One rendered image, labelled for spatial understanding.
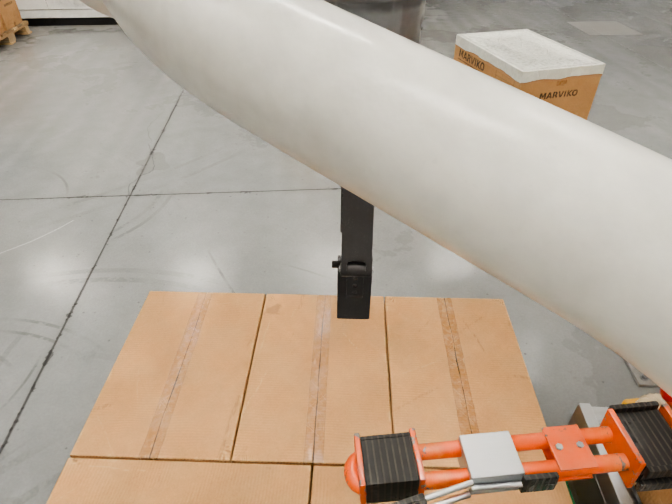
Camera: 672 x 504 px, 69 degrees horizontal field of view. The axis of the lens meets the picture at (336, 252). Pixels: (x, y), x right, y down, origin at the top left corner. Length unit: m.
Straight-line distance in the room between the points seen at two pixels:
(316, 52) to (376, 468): 0.58
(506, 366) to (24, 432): 1.76
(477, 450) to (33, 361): 2.11
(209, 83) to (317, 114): 0.04
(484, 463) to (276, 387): 0.81
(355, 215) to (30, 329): 2.40
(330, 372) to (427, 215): 1.29
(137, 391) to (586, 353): 1.83
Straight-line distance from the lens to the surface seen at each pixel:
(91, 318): 2.61
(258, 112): 0.18
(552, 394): 2.24
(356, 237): 0.38
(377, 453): 0.70
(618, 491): 1.33
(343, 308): 0.45
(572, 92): 2.47
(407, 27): 0.37
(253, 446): 1.33
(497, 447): 0.73
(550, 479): 0.73
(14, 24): 7.72
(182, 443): 1.37
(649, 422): 0.82
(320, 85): 0.16
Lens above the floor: 1.68
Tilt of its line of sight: 38 degrees down
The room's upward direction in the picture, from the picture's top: straight up
